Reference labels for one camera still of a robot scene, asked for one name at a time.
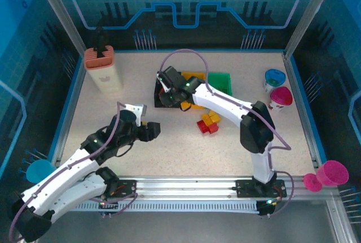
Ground black plastic bin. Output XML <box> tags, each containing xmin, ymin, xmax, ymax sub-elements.
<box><xmin>153</xmin><ymin>79</ymin><xmax>184</xmax><ymax>109</ymax></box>

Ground yellow plastic bin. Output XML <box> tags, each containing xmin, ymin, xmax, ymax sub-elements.
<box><xmin>180</xmin><ymin>70</ymin><xmax>206</xmax><ymax>111</ymax></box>

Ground green plastic bin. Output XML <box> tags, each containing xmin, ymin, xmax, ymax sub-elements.
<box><xmin>207</xmin><ymin>71</ymin><xmax>234</xmax><ymax>97</ymax></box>

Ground beige knife block salmon top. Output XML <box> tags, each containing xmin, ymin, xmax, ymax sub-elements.
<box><xmin>83</xmin><ymin>45</ymin><xmax>124</xmax><ymax>95</ymax></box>

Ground black controller box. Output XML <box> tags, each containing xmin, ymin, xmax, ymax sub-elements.
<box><xmin>97</xmin><ymin>200</ymin><xmax>119</xmax><ymax>218</ymax></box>
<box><xmin>256</xmin><ymin>200</ymin><xmax>276</xmax><ymax>218</ymax></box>

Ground cyan plastic goblet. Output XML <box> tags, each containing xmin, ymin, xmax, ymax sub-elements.
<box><xmin>26</xmin><ymin>160</ymin><xmax>57</xmax><ymax>183</ymax></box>

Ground blue cup on table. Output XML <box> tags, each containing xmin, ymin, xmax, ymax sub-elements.
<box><xmin>263</xmin><ymin>68</ymin><xmax>286</xmax><ymax>94</ymax></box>

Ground magenta cup on table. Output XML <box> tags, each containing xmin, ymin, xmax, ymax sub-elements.
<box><xmin>267</xmin><ymin>86</ymin><xmax>293</xmax><ymax>112</ymax></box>

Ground magenta plastic goblet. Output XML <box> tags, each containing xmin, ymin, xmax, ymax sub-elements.
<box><xmin>303</xmin><ymin>160</ymin><xmax>350</xmax><ymax>192</ymax></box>

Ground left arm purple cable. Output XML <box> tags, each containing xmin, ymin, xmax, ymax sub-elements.
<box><xmin>8</xmin><ymin>101</ymin><xmax>139</xmax><ymax>242</ymax></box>

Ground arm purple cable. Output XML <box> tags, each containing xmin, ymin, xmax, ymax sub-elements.
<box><xmin>157</xmin><ymin>48</ymin><xmax>296</xmax><ymax>218</ymax></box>
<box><xmin>8</xmin><ymin>101</ymin><xmax>139</xmax><ymax>242</ymax></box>

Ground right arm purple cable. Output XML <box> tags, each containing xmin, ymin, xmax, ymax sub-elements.
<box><xmin>157</xmin><ymin>48</ymin><xmax>296</xmax><ymax>218</ymax></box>

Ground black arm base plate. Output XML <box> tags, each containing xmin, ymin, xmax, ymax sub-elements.
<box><xmin>235</xmin><ymin>179</ymin><xmax>288</xmax><ymax>198</ymax></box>
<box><xmin>112</xmin><ymin>179</ymin><xmax>138</xmax><ymax>198</ymax></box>

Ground aluminium front rail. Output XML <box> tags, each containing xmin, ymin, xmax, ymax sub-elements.
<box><xmin>35</xmin><ymin>175</ymin><xmax>339</xmax><ymax>202</ymax></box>

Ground blue edged side rail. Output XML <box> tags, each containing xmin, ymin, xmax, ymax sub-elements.
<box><xmin>47</xmin><ymin>52</ymin><xmax>87</xmax><ymax>169</ymax></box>
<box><xmin>283</xmin><ymin>52</ymin><xmax>328</xmax><ymax>169</ymax></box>

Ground slotted white cable duct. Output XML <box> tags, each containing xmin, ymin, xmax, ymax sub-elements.
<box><xmin>69</xmin><ymin>200</ymin><xmax>262</xmax><ymax>213</ymax></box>

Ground black knife handle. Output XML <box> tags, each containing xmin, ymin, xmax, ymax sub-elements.
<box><xmin>95</xmin><ymin>27</ymin><xmax>108</xmax><ymax>59</ymax></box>

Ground aluminium frame post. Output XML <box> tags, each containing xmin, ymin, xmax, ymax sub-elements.
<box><xmin>283</xmin><ymin>0</ymin><xmax>341</xmax><ymax>58</ymax></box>
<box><xmin>30</xmin><ymin>0</ymin><xmax>87</xmax><ymax>56</ymax></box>

